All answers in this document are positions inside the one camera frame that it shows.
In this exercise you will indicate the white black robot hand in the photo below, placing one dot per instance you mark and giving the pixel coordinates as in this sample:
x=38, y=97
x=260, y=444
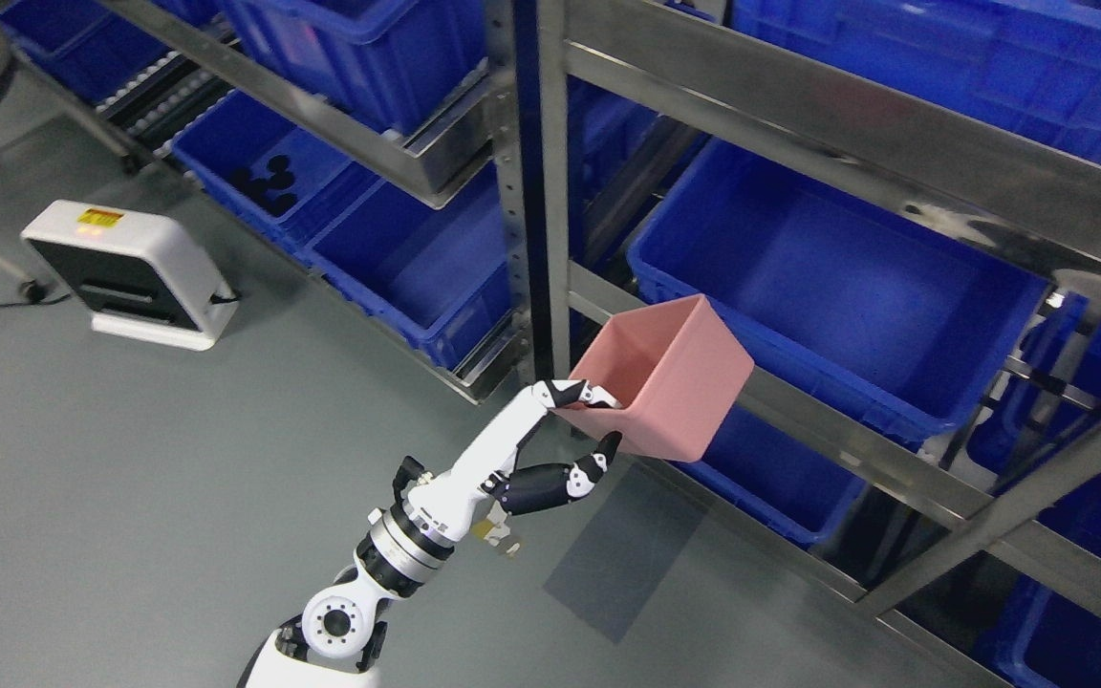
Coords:
x=440, y=513

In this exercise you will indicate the blue bin with black items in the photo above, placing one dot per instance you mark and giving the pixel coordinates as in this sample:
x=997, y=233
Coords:
x=280, y=179

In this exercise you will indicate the large blue shelf bin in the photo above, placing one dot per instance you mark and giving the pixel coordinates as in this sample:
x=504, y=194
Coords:
x=889, y=322

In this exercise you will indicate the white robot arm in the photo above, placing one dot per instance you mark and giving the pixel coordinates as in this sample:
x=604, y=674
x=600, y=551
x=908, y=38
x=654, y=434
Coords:
x=337, y=640

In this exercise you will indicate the blue bin upper right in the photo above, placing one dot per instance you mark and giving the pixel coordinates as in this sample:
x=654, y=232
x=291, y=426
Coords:
x=1030, y=67

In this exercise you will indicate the pink plastic storage box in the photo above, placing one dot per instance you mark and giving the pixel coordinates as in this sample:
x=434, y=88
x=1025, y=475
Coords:
x=676, y=370

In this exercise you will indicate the blue bin upper left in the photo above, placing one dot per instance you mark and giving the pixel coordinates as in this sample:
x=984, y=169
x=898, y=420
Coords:
x=389, y=64

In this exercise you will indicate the blue bin lower shelf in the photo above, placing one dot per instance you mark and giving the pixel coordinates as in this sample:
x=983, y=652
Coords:
x=436, y=277

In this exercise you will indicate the white black floor device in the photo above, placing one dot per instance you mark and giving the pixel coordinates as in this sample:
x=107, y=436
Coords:
x=140, y=275

